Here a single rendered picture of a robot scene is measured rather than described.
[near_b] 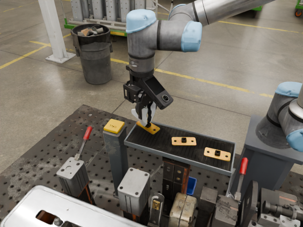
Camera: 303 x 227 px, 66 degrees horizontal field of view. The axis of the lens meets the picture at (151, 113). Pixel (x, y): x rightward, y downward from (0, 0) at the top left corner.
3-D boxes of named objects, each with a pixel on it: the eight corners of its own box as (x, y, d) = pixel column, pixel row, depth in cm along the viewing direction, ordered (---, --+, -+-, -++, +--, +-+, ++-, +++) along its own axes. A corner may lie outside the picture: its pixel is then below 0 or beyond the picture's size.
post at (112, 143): (112, 196, 116) (100, 132, 89) (120, 184, 122) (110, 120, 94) (126, 202, 114) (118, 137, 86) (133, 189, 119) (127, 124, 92)
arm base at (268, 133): (257, 119, 101) (264, 100, 95) (296, 129, 96) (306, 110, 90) (253, 141, 90) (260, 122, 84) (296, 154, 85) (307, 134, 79)
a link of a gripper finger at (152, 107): (144, 113, 85) (142, 93, 79) (156, 120, 82) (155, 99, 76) (138, 117, 83) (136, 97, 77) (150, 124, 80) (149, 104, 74)
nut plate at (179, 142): (172, 145, 81) (172, 143, 80) (171, 137, 84) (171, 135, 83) (196, 145, 81) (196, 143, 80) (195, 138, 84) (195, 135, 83)
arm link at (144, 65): (160, 53, 65) (140, 63, 61) (160, 67, 68) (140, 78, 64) (141, 46, 69) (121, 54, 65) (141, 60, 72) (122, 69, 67)
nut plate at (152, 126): (135, 123, 82) (135, 120, 81) (142, 118, 84) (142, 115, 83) (153, 134, 77) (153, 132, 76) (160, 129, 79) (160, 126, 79)
